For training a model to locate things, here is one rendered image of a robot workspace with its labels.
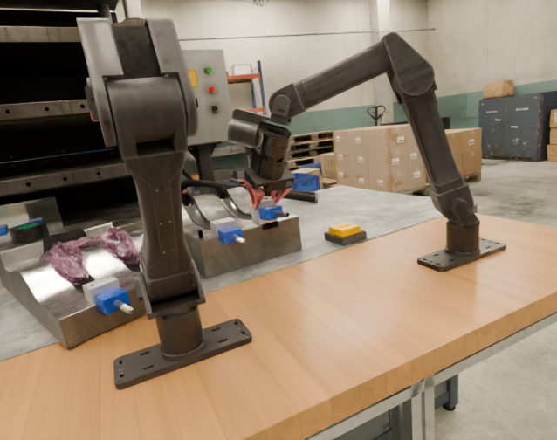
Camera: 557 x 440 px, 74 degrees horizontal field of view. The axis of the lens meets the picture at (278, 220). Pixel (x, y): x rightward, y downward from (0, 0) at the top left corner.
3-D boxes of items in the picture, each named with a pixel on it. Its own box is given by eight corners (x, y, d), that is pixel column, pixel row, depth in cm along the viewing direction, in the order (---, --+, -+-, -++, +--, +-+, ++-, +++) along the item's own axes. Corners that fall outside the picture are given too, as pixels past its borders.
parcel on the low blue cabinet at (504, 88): (515, 95, 669) (515, 79, 662) (501, 97, 659) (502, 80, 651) (494, 98, 707) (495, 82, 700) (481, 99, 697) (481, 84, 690)
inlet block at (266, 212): (299, 224, 82) (295, 200, 82) (279, 229, 80) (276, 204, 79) (270, 219, 94) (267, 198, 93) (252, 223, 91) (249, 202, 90)
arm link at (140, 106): (144, 280, 58) (101, 70, 36) (186, 269, 60) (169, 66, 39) (152, 312, 54) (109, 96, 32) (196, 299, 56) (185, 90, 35)
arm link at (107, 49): (85, 71, 58) (72, -1, 31) (145, 68, 62) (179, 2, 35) (104, 149, 61) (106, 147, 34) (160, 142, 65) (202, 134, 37)
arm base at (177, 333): (101, 317, 54) (101, 340, 47) (232, 279, 61) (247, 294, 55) (114, 364, 55) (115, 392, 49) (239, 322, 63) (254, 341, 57)
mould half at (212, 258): (302, 249, 95) (297, 198, 91) (206, 279, 83) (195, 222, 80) (229, 218, 138) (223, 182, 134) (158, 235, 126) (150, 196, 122)
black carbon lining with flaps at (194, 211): (267, 224, 96) (263, 189, 93) (209, 240, 88) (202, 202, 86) (219, 207, 125) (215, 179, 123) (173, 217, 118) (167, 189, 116)
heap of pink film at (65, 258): (151, 259, 83) (143, 225, 81) (65, 290, 71) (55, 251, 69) (104, 244, 101) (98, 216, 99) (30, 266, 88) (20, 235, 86)
